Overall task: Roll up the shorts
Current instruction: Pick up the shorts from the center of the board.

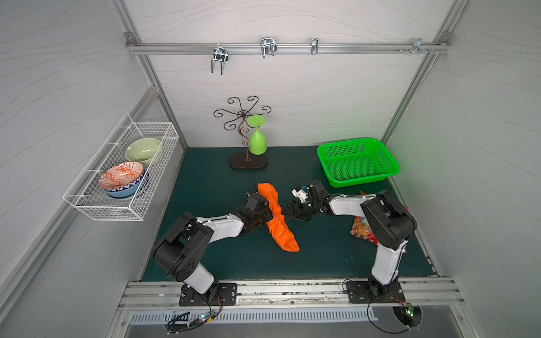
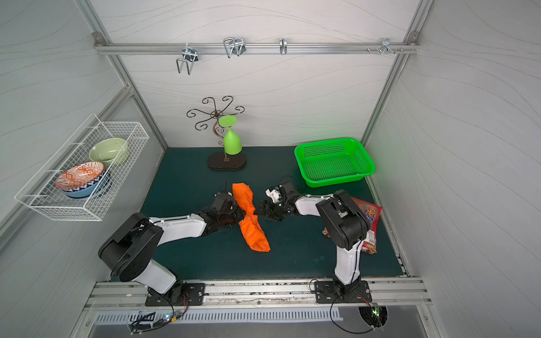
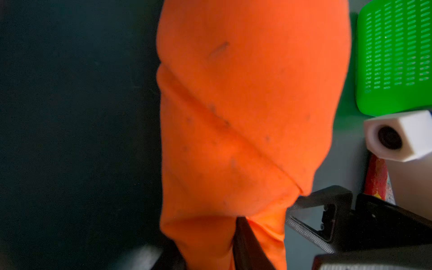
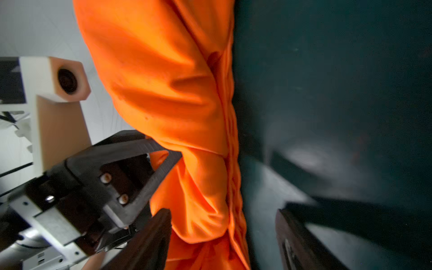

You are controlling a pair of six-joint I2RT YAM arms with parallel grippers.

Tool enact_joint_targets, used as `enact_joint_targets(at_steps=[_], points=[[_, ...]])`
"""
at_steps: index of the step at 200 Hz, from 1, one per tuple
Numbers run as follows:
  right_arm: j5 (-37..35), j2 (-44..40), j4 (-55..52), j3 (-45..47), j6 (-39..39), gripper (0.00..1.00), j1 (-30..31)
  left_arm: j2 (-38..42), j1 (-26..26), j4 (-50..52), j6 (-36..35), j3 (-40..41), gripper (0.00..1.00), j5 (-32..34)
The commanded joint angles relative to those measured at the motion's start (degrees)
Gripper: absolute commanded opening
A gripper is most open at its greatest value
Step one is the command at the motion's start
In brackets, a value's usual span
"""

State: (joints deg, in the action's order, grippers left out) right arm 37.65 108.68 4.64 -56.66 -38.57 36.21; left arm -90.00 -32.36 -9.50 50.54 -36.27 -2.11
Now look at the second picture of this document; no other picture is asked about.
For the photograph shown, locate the orange shorts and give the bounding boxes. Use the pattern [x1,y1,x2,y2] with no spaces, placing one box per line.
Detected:
[232,183,271,253]

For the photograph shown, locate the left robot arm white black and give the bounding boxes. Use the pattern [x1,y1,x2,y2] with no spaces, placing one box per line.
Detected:
[98,192,246,294]

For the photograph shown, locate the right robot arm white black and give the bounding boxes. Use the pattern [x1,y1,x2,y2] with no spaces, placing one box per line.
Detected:
[256,181,372,289]

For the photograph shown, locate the dark metal scroll cup stand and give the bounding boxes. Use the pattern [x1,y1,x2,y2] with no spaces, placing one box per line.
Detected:
[186,95,247,170]

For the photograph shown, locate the green plastic goblet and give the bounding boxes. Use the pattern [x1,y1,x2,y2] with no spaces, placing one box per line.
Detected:
[218,115,242,156]

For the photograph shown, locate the green plastic basket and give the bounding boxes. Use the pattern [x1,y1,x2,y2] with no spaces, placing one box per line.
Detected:
[294,137,376,188]

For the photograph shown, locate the red snack packet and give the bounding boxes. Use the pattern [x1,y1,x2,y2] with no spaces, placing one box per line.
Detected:
[323,196,383,255]

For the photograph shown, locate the white vent grille strip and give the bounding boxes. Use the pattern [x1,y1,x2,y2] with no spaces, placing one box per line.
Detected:
[94,307,343,325]

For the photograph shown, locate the pale green bowl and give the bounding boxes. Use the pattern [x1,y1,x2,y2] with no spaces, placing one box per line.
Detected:
[89,137,130,168]

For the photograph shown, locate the blue bowl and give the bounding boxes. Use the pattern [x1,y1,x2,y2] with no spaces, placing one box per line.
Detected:
[61,173,111,199]

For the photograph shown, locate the orange patterned bowl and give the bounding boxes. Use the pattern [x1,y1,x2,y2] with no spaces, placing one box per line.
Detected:
[55,161,105,190]

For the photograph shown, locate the double metal hook left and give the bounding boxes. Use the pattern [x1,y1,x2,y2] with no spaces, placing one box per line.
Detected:
[176,45,199,75]

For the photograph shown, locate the double metal hook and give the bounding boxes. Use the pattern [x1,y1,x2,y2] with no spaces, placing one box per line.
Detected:
[223,37,246,59]
[176,45,199,75]

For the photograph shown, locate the double metal hook middle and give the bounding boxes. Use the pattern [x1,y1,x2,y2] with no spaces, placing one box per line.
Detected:
[223,37,246,59]

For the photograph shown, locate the small metal hook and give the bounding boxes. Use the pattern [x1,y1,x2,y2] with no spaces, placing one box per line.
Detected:
[279,38,287,56]

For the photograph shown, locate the metal hook right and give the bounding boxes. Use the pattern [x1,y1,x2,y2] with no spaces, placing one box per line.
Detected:
[366,39,404,55]

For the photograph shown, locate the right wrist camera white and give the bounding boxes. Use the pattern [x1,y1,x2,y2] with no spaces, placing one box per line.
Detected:
[265,187,283,204]

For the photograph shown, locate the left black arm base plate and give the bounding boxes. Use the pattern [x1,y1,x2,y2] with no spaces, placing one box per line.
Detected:
[145,282,206,306]

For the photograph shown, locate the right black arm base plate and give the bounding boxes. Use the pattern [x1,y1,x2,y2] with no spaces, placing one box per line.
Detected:
[309,280,373,304]

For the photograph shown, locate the right base black cable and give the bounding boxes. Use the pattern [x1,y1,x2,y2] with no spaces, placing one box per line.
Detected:
[328,295,377,335]

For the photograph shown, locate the left base cable bundle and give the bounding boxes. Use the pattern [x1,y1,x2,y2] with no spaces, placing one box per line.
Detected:
[128,291,190,335]

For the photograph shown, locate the round floor cable port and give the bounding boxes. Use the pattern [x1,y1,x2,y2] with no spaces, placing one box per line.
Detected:
[359,304,388,328]

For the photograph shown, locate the white wire wall basket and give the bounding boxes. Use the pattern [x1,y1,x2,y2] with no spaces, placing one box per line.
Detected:
[15,114,149,221]

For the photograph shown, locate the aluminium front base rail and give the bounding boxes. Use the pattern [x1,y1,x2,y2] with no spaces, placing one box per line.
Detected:
[83,277,432,311]

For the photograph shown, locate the aluminium top rail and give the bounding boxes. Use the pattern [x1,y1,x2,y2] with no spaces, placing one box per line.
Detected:
[95,41,421,56]

